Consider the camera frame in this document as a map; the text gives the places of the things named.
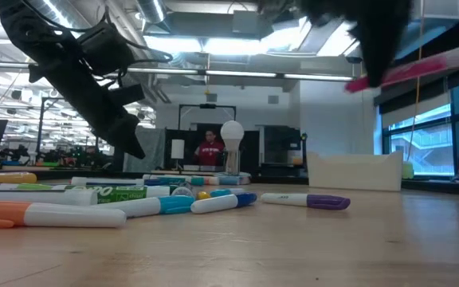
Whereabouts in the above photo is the black cabinet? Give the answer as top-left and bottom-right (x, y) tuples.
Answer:
(263, 124), (303, 165)

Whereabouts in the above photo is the silver air duct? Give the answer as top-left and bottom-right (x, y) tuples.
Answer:
(135, 0), (167, 24)

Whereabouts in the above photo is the green Expo marker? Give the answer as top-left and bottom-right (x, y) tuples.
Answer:
(14, 183), (171, 205)

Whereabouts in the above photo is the yellow chalk marker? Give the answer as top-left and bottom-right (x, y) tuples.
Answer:
(0, 171), (38, 185)

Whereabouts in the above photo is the yellow hanging cable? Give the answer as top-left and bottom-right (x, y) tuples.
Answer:
(406, 0), (425, 151)

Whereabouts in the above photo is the white light bulb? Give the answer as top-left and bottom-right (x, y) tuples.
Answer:
(219, 120), (245, 152)

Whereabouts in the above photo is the large window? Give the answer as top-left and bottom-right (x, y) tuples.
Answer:
(379, 59), (459, 180)

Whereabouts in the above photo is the small light blue cap marker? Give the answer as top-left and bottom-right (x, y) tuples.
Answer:
(209, 187), (247, 198)
(93, 195), (195, 218)

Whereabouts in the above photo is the small purple cap marker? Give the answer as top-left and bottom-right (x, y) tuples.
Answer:
(261, 192), (351, 211)

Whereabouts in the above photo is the white translucent bin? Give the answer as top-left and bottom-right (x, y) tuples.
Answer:
(306, 150), (405, 193)

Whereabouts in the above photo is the grey cloth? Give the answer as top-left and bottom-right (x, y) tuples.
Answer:
(133, 126), (167, 174)

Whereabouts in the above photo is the pink Expo marker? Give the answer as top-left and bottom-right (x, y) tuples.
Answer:
(343, 54), (449, 94)

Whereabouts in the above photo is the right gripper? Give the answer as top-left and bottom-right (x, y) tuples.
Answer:
(312, 0), (414, 88)

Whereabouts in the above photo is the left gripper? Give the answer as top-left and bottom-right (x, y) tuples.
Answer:
(28, 51), (147, 159)

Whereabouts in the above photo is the long ceiling light tube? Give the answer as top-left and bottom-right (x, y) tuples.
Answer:
(0, 59), (361, 83)

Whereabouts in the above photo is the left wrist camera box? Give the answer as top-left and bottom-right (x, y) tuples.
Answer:
(76, 20), (135, 76)

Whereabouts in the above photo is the dark blue Expo marker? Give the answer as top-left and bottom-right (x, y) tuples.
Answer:
(69, 176), (166, 187)

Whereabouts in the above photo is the teal Expo marker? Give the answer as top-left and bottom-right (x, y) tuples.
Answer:
(141, 174), (206, 187)

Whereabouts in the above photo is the person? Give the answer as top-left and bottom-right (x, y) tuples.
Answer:
(192, 129), (226, 167)

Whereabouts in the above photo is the small orange cap marker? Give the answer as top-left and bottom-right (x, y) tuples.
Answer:
(0, 201), (128, 230)

